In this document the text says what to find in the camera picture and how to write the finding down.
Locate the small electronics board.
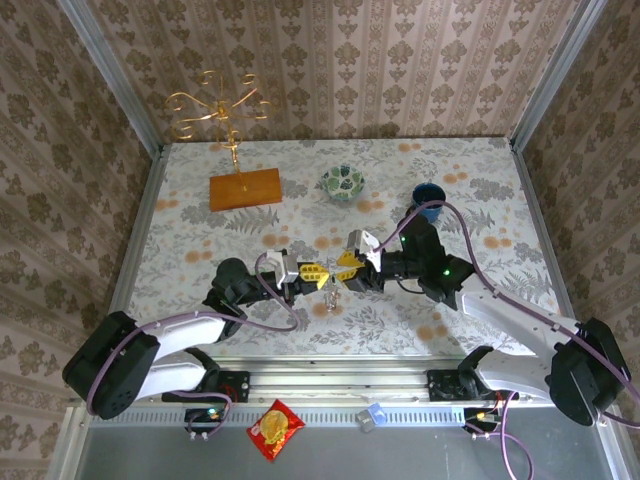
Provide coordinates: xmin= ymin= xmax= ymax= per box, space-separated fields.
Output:
xmin=184 ymin=407 xmax=232 ymax=435
xmin=462 ymin=407 xmax=504 ymax=435

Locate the silver keyring with keys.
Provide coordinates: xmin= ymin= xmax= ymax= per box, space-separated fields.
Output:
xmin=322 ymin=257 xmax=346 ymax=314

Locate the gold hook stand, wooden base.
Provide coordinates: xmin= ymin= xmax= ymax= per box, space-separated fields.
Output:
xmin=164 ymin=69 xmax=284 ymax=214

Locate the purple cable loop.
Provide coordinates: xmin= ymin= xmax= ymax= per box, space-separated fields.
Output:
xmin=169 ymin=392 xmax=235 ymax=442
xmin=467 ymin=387 xmax=536 ymax=480

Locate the small grey-blue box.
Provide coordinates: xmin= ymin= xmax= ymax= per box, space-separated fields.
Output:
xmin=356 ymin=402 xmax=386 ymax=433

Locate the grey metal sheet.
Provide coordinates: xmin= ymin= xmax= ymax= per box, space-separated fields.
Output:
xmin=74 ymin=424 xmax=619 ymax=480

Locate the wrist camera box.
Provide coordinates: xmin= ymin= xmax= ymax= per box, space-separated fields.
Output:
xmin=345 ymin=228 xmax=384 ymax=266
xmin=264 ymin=248 xmax=301 ymax=289

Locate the slotted grey cable duct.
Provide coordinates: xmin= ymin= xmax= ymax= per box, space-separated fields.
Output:
xmin=119 ymin=405 xmax=501 ymax=427

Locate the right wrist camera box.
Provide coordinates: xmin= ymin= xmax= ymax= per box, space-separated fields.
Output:
xmin=345 ymin=228 xmax=384 ymax=266

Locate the red snack packet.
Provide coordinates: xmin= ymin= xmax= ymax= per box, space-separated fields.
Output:
xmin=246 ymin=398 xmax=307 ymax=464

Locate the blue mug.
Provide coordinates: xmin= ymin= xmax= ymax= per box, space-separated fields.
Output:
xmin=410 ymin=182 xmax=447 ymax=224

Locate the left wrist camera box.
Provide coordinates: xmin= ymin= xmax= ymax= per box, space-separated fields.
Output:
xmin=264 ymin=248 xmax=301 ymax=289

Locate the aluminium table side rail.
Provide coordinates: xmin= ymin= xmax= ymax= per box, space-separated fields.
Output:
xmin=509 ymin=139 xmax=576 ymax=316
xmin=94 ymin=144 xmax=171 ymax=366

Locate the aluminium frame post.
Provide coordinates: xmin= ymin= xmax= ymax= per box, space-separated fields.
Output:
xmin=508 ymin=0 xmax=609 ymax=151
xmin=57 ymin=0 xmax=165 ymax=157

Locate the bowl with green leaf print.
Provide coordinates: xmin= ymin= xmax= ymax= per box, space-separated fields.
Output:
xmin=320 ymin=165 xmax=367 ymax=203

